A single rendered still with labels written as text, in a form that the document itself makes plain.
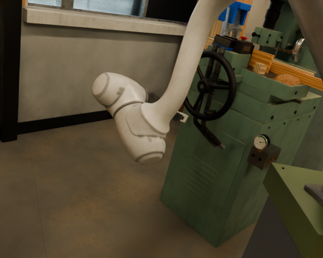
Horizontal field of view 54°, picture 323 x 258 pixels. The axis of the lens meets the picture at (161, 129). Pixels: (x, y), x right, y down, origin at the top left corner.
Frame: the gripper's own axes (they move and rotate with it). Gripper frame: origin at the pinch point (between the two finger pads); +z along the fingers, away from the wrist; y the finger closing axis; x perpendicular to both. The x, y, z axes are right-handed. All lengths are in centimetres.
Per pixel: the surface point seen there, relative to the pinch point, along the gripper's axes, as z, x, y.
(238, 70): 24.3, -27.4, 1.8
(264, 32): 31, -48, 3
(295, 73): 40, -38, -15
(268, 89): 27.6, -25.6, -13.0
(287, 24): 42, -58, 1
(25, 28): -7, 2, 130
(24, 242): -15, 82, 33
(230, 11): 89, -73, 69
